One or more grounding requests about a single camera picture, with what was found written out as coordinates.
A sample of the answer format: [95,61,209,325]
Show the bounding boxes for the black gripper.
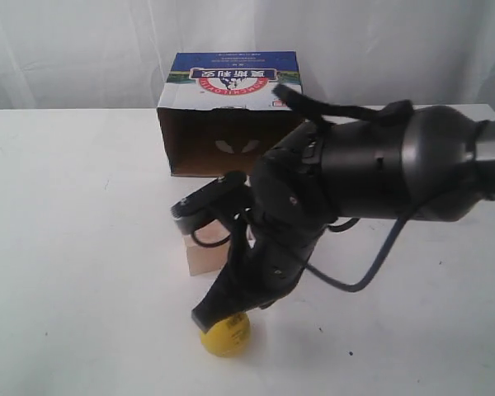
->
[191,121,338,332]

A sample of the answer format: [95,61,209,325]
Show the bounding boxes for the yellow tennis ball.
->
[200,313,251,358]

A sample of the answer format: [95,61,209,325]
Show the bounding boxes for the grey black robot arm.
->
[191,102,495,332]

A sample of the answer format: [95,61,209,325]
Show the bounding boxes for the light wooden cube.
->
[183,220,229,276]

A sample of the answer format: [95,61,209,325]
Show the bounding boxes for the blue white cardboard box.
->
[157,51,303,177]

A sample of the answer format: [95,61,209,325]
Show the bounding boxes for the white curtain backdrop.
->
[0,1,495,110]

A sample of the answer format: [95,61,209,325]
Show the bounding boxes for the dark blue cable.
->
[304,193,434,293]

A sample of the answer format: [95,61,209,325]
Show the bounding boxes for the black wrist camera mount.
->
[171,171,252,235]

